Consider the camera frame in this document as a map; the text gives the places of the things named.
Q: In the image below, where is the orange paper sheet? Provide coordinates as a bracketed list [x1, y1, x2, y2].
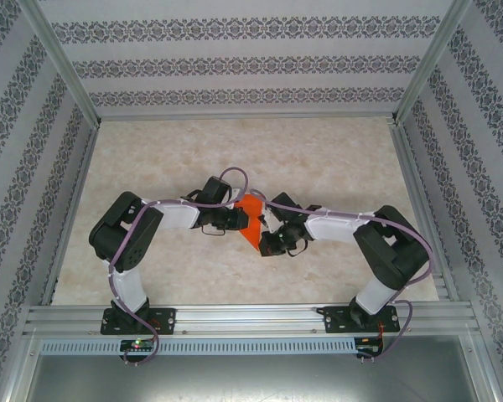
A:
[237, 193, 266, 253]

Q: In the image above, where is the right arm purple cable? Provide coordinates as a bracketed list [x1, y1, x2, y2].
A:
[249, 188, 433, 366]

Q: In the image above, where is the aluminium side rail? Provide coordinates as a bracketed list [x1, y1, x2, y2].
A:
[387, 119, 462, 303]
[39, 121, 101, 307]

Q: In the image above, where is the aluminium frame post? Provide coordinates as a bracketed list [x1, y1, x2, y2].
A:
[16, 0, 104, 129]
[392, 0, 474, 126]

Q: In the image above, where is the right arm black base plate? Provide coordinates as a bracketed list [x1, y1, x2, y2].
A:
[323, 304, 402, 335]

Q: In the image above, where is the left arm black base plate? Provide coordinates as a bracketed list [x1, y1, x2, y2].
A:
[100, 307, 178, 336]

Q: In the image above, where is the aluminium back rail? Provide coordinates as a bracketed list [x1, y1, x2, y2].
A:
[92, 109, 399, 123]

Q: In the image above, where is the slotted grey cable duct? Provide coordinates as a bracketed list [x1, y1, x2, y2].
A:
[39, 337, 357, 356]

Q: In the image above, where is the grey metal panel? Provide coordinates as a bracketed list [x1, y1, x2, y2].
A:
[0, 334, 503, 402]

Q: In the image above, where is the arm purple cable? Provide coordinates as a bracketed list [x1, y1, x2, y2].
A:
[106, 166, 249, 368]
[249, 188, 433, 366]

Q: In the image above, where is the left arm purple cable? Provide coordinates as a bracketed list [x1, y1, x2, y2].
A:
[106, 166, 249, 368]

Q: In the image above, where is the wide aluminium base rail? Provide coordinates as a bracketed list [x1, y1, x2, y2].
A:
[23, 303, 483, 338]

